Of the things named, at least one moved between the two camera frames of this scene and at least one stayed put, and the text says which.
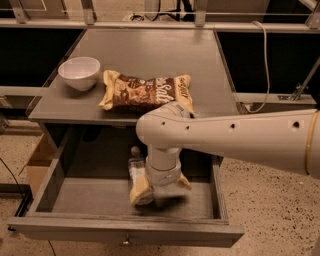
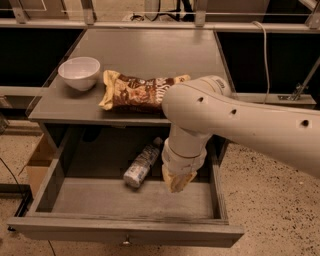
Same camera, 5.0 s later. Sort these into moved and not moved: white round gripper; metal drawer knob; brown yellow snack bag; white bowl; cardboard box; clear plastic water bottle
Moved: clear plastic water bottle; white round gripper
Not moved: metal drawer knob; brown yellow snack bag; cardboard box; white bowl
